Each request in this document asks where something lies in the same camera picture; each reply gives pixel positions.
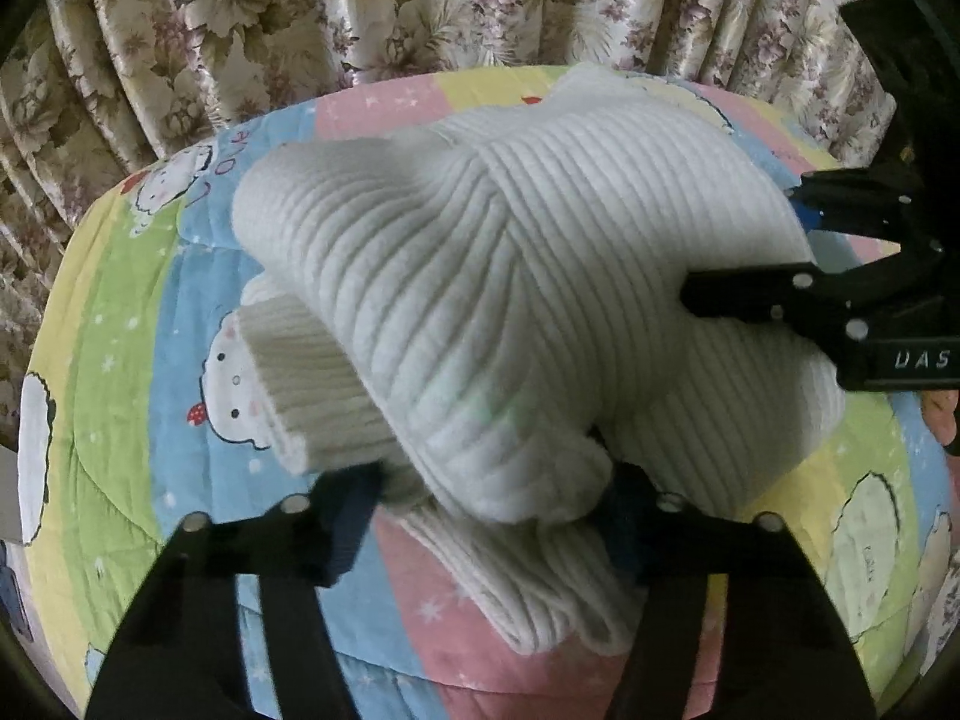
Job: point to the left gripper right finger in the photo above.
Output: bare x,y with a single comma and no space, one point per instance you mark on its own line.
784,653

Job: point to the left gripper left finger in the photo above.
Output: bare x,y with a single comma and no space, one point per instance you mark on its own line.
221,593

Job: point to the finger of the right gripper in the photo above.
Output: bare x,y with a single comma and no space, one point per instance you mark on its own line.
888,202
798,296

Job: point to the cream ribbed knit sweater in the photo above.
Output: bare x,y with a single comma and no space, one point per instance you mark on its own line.
490,305

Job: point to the person's right hand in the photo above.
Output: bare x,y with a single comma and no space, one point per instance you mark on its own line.
940,413

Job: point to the white flat board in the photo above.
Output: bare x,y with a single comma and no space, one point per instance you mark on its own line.
10,515

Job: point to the blue and floral curtain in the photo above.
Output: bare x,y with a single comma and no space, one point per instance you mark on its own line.
93,90

